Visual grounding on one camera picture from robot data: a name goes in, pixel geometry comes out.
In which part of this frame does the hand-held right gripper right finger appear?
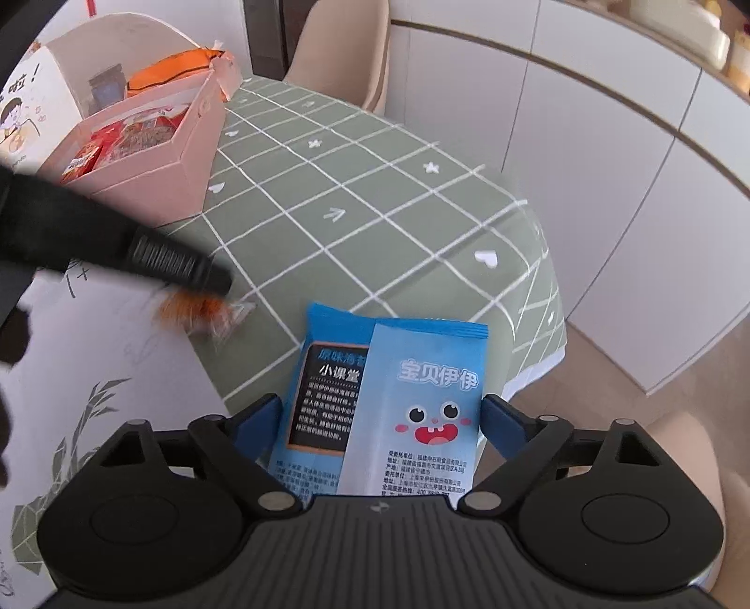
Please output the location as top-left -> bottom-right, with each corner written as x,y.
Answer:
457,394 -> 657,517

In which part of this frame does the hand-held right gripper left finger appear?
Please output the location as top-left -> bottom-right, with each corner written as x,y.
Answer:
99,394 -> 297,517

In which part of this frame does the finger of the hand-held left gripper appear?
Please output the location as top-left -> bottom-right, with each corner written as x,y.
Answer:
0,169 -> 233,295

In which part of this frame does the pink cardboard box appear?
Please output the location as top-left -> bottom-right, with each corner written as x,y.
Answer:
40,61 -> 242,226

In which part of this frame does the blue packet with black panel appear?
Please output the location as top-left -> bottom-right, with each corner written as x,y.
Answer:
266,301 -> 376,505

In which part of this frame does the light blue cartoon face packet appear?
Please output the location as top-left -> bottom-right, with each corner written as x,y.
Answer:
343,319 -> 490,505

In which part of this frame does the small orange snack packet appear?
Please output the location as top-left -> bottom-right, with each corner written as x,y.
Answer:
153,290 -> 255,341

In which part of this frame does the large red meat snack packet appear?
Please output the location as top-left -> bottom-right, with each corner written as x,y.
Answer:
94,108 -> 189,171

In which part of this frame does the white printed table runner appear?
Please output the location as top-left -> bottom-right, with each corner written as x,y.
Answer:
0,258 -> 229,609

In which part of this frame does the dark glass jar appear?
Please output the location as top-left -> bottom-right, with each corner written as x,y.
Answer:
88,67 -> 127,109

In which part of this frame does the cartoon printed chair cover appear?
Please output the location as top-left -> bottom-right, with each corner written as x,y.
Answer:
0,13 -> 235,177

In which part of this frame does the orange plastic bag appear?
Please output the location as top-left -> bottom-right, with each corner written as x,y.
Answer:
126,48 -> 226,97

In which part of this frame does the beige chair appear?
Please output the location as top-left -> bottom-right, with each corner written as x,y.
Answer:
645,410 -> 728,587
283,0 -> 390,115

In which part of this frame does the white curved cabinet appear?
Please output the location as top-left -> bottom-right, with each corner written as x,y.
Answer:
387,0 -> 750,396

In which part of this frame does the cream container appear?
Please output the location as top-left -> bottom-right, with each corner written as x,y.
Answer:
621,0 -> 733,74

